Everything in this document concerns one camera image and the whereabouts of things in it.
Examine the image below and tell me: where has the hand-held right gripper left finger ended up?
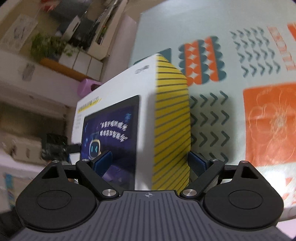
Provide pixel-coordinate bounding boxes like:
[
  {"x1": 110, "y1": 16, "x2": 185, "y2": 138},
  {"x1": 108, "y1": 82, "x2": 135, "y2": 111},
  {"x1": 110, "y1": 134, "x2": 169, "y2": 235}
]
[{"x1": 41, "y1": 151, "x2": 118, "y2": 199}]

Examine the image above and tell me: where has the wall poster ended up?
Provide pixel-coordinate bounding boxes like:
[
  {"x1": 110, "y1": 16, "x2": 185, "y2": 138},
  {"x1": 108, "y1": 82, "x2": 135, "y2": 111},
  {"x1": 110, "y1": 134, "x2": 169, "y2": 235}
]
[{"x1": 0, "y1": 13, "x2": 38, "y2": 50}]

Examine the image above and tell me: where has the patterned cloth-covered desktop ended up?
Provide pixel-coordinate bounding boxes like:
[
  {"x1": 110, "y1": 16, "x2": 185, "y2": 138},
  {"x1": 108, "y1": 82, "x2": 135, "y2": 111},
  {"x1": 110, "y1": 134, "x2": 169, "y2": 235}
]
[{"x1": 128, "y1": 0, "x2": 296, "y2": 222}]

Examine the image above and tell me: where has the white drawer cabinet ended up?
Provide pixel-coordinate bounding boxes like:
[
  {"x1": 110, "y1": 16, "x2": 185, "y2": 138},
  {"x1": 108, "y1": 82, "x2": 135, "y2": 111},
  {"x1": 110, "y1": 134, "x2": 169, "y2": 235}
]
[{"x1": 40, "y1": 44, "x2": 104, "y2": 80}]

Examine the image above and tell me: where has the black appliance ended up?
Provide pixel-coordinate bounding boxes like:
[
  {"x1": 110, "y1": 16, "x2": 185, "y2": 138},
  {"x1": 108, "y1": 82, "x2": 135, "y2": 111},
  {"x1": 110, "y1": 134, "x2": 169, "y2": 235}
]
[{"x1": 69, "y1": 17, "x2": 103, "y2": 50}]

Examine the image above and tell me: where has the white printed tablet box lid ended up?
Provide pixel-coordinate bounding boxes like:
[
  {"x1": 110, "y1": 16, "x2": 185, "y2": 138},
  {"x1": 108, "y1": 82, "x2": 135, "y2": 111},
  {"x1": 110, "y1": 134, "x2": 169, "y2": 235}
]
[{"x1": 71, "y1": 53, "x2": 192, "y2": 192}]

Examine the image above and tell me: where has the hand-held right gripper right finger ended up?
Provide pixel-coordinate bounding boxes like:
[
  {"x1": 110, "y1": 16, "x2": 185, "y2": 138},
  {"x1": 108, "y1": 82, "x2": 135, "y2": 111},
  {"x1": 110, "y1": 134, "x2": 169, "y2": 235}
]
[{"x1": 180, "y1": 151, "x2": 259, "y2": 199}]

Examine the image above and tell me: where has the television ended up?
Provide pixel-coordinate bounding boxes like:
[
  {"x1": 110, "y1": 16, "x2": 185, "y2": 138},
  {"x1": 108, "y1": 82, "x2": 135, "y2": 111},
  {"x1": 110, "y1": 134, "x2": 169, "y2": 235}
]
[{"x1": 48, "y1": 0, "x2": 93, "y2": 30}]

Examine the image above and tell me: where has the white low television stand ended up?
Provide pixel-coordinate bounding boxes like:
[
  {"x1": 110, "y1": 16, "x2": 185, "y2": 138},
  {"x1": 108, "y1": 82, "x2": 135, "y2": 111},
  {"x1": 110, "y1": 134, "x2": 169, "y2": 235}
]
[{"x1": 89, "y1": 0, "x2": 129, "y2": 62}]

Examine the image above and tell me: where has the green potted plant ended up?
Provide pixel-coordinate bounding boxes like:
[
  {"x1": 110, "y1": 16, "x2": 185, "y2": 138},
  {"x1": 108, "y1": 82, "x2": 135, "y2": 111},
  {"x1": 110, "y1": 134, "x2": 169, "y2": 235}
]
[{"x1": 31, "y1": 32, "x2": 73, "y2": 62}]

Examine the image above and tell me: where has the purple plastic stool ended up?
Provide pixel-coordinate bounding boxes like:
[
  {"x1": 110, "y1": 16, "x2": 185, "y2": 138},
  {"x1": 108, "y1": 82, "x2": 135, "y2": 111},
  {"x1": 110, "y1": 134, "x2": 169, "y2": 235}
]
[{"x1": 78, "y1": 78, "x2": 102, "y2": 99}]

